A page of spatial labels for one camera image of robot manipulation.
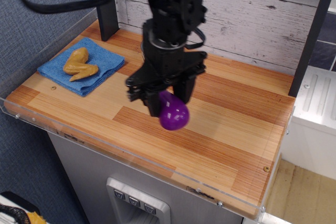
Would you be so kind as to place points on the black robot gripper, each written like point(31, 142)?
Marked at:
point(166, 64)

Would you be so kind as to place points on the purple toy eggplant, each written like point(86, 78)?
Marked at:
point(174, 114)

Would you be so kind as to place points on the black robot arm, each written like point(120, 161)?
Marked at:
point(186, 15)

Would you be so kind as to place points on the blue folded rag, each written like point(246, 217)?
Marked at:
point(107, 62)

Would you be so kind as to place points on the sliced mushrooms tin can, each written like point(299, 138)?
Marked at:
point(142, 53)

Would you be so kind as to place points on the yellow toy chicken wing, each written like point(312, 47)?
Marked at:
point(77, 67)

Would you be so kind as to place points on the silver toy fridge cabinet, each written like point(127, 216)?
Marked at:
point(88, 168)

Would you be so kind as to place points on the grey water dispenser panel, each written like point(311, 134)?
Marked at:
point(131, 205)

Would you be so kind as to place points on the white toy sink counter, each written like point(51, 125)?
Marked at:
point(310, 139)

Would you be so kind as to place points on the yellow object bottom corner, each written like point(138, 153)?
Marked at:
point(35, 218)

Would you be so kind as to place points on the black left support post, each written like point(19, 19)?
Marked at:
point(108, 21)

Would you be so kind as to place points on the black support post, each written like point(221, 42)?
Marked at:
point(108, 21)
point(313, 34)

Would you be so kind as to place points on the black right support post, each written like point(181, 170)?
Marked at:
point(313, 34)

